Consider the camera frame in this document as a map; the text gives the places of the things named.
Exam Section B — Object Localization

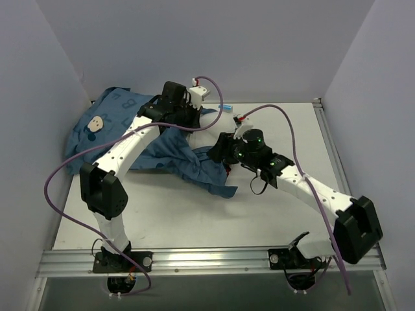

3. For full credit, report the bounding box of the purple cable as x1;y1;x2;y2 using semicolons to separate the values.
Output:
44;76;225;295
238;104;353;295

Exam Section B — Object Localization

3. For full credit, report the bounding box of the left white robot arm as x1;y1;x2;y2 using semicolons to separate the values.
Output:
80;79;209;271

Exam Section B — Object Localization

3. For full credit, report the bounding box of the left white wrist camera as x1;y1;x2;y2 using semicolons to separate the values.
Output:
188;86;210;109

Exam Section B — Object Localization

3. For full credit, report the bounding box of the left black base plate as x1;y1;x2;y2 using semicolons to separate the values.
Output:
92;248;153;273

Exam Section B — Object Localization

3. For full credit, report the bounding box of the blue cartoon pillowcase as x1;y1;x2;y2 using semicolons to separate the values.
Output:
66;86;239;198

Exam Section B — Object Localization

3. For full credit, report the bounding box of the white pillow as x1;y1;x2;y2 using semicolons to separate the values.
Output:
186;108;236;150

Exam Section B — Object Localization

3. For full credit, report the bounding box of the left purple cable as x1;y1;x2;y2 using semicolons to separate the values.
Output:
44;76;225;295

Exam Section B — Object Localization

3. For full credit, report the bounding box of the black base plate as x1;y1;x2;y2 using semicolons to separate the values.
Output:
92;248;153;273
268;248;327;271

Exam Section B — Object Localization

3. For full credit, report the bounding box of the aluminium rail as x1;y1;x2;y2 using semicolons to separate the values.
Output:
35;242;386;278
313;98;370;244

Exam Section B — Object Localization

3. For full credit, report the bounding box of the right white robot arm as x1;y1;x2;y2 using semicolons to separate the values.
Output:
207;129;383;268

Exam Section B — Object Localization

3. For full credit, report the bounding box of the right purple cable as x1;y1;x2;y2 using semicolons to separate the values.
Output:
238;104;353;295

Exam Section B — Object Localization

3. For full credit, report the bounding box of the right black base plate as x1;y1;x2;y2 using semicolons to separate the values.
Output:
268;248;327;271

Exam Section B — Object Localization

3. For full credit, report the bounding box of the aluminium front rail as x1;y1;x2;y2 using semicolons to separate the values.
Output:
35;242;386;278

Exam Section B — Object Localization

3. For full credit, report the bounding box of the aluminium right side rail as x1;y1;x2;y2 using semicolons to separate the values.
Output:
313;98;370;244

